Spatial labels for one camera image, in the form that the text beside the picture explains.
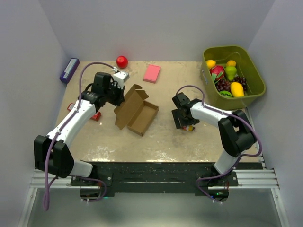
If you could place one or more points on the purple rectangular box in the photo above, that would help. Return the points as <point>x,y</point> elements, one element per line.
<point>69,70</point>

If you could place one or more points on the yellow lemon left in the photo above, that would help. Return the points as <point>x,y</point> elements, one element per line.
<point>210,63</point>

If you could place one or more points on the olive green plastic bin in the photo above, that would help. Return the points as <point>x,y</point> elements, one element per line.
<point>245,68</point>

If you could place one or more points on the dark purple grapes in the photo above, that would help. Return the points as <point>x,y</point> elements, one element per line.
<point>224,84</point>

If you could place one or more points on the orange fruit right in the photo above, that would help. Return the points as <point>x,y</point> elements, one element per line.
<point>231,63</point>

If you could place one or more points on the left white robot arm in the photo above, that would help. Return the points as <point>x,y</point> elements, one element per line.
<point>52,151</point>

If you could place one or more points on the red rectangular box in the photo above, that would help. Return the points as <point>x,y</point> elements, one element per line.
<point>95,117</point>

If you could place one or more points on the red green dragon fruit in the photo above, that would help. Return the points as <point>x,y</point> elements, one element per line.
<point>217,73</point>

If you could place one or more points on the yellow mango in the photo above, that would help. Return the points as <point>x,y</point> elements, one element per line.
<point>237,89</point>

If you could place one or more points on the pink sticky note pad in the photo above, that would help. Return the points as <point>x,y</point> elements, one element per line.
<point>151,73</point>

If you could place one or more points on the red apple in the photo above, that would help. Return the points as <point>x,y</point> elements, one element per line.
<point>122,62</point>

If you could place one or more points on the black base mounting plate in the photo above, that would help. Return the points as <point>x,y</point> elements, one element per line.
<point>148,177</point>

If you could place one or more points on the green round toy fruit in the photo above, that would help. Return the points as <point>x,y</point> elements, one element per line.
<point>226,94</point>

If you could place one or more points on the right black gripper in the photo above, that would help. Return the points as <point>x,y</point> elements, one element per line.
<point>176,114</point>

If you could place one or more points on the green pear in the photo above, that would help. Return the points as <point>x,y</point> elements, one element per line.
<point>230,72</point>

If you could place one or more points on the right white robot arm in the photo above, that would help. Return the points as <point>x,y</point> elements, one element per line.
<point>235,130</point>

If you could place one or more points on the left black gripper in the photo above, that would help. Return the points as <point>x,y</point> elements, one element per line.
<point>120,98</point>

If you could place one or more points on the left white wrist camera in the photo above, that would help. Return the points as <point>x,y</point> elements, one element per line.
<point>120,77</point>

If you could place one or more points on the brown cardboard box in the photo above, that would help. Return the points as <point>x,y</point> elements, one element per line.
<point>135,113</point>

